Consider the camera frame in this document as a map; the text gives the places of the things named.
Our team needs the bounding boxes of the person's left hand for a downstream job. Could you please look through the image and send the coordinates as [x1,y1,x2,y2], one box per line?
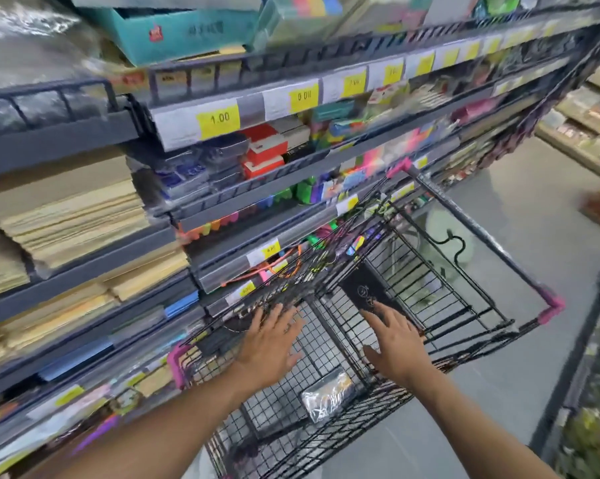
[232,303,306,395]

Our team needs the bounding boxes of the person's right hand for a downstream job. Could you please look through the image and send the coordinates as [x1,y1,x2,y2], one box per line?
[359,299,433,390]

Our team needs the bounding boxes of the black notebook orange band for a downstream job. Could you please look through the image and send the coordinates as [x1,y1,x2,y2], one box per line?
[299,366,358,424]

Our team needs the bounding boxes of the black wire shopping cart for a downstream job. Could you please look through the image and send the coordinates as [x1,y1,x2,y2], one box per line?
[167,156,566,479]

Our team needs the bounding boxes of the grey metal store shelving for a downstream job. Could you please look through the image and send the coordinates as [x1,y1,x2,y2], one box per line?
[0,0,600,479]

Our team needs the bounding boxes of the person's right forearm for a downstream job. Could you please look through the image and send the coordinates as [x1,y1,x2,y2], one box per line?
[407,369,560,479]

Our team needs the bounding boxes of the person's left forearm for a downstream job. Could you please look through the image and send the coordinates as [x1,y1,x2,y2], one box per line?
[55,376,253,479]

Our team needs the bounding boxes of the stack of kraft paper packs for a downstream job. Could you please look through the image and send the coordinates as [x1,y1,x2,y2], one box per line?
[132,363,173,400]

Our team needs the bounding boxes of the stack of green grey exercise books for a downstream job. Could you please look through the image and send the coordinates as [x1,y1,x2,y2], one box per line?
[107,306,166,343]

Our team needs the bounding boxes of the clear tape roll pack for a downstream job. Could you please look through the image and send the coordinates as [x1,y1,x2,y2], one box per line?
[109,389,141,414]

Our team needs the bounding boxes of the stack of dark coloured paper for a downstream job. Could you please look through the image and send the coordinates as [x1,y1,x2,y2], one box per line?
[72,413,121,454]

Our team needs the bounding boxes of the hanging strip of dark packets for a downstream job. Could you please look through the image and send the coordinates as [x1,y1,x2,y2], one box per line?
[474,94,555,170]

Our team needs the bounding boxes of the row of yellow price labels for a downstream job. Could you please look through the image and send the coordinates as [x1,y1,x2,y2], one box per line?
[0,14,580,479]

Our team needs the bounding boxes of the stacks of beige exercise books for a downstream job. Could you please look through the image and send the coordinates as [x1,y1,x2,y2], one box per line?
[0,0,191,375]

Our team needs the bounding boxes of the rows of packaged paper goods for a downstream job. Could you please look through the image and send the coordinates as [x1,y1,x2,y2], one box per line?
[539,59,600,165]

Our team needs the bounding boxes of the assorted stationery goods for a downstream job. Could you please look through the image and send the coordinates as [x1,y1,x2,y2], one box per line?
[70,0,580,205]

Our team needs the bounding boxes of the bundle of orange jump ropes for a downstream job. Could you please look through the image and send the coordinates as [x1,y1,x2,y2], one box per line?
[239,243,306,285]

